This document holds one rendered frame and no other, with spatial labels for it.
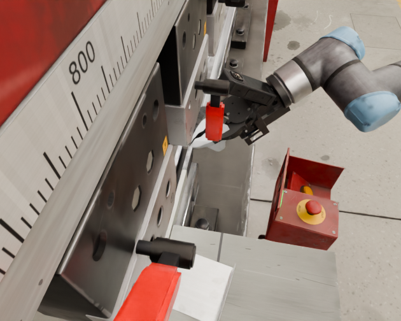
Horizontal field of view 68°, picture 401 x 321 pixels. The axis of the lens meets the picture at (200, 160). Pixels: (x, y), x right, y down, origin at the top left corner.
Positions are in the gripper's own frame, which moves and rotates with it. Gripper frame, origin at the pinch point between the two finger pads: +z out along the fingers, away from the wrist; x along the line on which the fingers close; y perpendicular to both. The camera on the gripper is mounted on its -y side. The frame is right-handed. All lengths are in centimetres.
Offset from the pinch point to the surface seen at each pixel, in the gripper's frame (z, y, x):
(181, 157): 3.6, -0.2, -2.0
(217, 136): -7.1, -14.4, -14.2
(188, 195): 5.7, 1.0, -9.6
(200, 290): 7.5, -3.7, -27.5
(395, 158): -73, 158, 31
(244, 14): -32, 30, 65
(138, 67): -8.2, -35.6, -23.8
